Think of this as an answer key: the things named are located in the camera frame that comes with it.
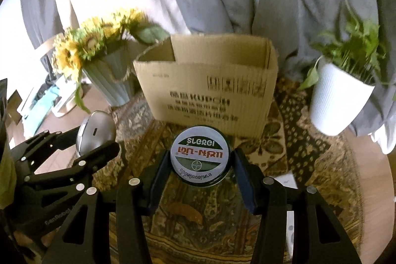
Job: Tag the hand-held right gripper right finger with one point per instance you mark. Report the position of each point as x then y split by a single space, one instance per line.
246 186

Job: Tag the olive green cloth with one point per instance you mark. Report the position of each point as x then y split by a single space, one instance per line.
6 177

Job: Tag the patterned fringed table runner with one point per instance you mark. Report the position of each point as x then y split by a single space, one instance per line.
278 140

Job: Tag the round green and white tin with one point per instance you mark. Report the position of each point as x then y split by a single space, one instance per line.
201 155

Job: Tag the cardboard box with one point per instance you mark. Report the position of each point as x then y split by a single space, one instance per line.
201 90

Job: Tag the green plant in white pot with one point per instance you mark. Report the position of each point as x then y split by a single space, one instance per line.
337 103

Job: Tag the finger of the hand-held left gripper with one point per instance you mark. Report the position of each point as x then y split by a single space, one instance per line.
58 140
99 154

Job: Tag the sunflower bouquet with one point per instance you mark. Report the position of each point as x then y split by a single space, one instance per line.
89 41

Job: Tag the silver oval device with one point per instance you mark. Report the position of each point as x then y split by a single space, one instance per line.
96 128

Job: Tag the ribbed pale green vase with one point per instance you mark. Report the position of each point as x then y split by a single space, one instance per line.
114 78

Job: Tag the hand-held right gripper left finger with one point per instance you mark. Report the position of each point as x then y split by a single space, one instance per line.
156 180

